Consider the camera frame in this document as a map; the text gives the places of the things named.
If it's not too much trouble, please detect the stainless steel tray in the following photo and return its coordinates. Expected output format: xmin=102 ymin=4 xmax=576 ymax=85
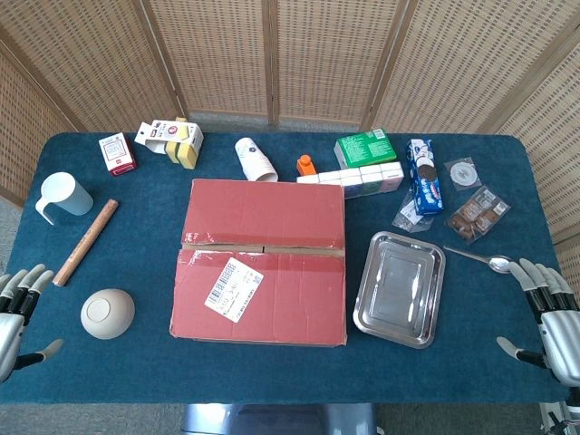
xmin=352 ymin=230 xmax=447 ymax=350

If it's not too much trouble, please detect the small clear plastic bag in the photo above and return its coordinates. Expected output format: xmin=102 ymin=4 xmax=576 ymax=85
xmin=391 ymin=189 xmax=430 ymax=233

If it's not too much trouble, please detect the brown snack packet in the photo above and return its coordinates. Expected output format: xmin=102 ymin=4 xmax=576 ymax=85
xmin=446 ymin=185 xmax=512 ymax=246

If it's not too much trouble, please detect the green carton box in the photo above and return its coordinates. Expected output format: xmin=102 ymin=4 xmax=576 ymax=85
xmin=333 ymin=128 xmax=399 ymax=168

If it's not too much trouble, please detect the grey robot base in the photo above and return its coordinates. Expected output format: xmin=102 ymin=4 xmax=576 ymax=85
xmin=180 ymin=401 xmax=377 ymax=435

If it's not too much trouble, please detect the wooden rolling pin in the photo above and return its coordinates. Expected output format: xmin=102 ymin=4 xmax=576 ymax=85
xmin=52 ymin=198 xmax=121 ymax=287

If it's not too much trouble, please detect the white paper cup stack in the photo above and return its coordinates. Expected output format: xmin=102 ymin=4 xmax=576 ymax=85
xmin=234 ymin=137 xmax=279 ymax=184

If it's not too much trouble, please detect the beige bowl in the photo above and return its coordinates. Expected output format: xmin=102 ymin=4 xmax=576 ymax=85
xmin=80 ymin=287 xmax=137 ymax=341

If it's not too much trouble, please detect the blue table cloth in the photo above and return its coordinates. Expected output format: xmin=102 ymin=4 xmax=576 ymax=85
xmin=0 ymin=130 xmax=576 ymax=405

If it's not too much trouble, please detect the small red white box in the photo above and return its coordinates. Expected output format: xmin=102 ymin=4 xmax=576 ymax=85
xmin=98 ymin=131 xmax=139 ymax=178

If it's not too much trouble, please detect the pocket tissue multipack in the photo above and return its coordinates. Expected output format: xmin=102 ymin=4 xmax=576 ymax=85
xmin=296 ymin=161 xmax=405 ymax=200

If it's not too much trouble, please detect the white plastic mug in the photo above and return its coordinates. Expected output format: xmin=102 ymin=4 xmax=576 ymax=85
xmin=34 ymin=171 xmax=95 ymax=227

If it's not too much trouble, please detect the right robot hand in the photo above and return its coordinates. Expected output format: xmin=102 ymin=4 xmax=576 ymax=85
xmin=496 ymin=256 xmax=580 ymax=389

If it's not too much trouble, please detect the metal spoon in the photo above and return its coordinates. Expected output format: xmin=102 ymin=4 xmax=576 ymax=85
xmin=442 ymin=245 xmax=513 ymax=275

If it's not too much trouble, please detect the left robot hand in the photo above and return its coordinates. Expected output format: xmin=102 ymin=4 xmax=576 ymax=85
xmin=0 ymin=263 xmax=65 ymax=384

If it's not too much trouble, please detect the clear bag with white disc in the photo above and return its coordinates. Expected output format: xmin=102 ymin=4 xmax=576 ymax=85
xmin=443 ymin=156 xmax=483 ymax=192

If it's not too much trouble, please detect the blue Oreo cookie box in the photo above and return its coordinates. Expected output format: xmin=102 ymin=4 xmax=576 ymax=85
xmin=405 ymin=138 xmax=445 ymax=217

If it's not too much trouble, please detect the yellow sponge pack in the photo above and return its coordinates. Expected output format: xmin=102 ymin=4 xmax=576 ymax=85
xmin=134 ymin=116 xmax=205 ymax=171

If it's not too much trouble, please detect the red-topped cardboard box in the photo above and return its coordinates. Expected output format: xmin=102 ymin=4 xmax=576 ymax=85
xmin=169 ymin=178 xmax=349 ymax=349

